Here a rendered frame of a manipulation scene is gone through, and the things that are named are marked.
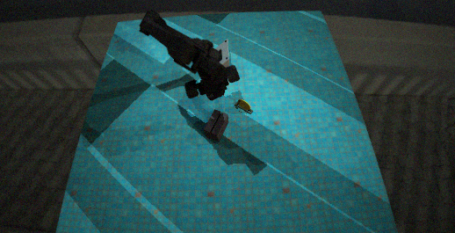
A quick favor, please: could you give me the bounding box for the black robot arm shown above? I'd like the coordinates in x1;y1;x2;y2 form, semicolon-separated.
140;10;228;100

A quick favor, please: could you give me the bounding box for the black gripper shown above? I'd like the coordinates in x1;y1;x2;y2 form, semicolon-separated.
184;65;240;98

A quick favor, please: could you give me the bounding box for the gold coin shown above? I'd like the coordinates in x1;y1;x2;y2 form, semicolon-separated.
238;99;250;110

